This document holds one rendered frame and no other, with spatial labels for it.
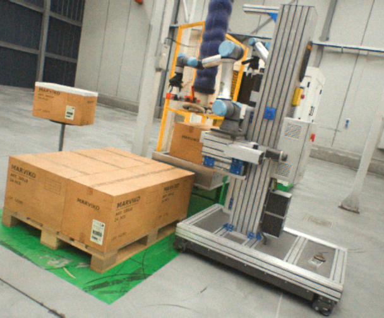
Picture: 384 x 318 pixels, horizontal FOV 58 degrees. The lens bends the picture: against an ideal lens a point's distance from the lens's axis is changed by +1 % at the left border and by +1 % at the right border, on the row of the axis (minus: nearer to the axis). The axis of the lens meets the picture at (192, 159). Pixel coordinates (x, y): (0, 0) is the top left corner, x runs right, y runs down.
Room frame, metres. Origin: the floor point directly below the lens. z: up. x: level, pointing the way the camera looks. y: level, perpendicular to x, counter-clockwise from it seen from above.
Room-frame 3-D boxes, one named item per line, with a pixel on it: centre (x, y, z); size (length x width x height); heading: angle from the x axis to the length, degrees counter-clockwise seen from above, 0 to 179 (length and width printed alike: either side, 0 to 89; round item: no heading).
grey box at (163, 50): (4.37, 0.62, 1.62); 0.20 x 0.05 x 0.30; 156
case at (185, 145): (3.66, -0.05, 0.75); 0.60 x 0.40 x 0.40; 157
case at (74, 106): (4.23, 1.67, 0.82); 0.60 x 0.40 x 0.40; 86
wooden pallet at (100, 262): (2.82, 0.65, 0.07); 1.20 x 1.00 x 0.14; 156
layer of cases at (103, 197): (2.82, 0.65, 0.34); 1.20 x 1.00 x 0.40; 156
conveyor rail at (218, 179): (4.25, -0.68, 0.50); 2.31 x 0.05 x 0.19; 156
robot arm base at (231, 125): (2.69, -0.23, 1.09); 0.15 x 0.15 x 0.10
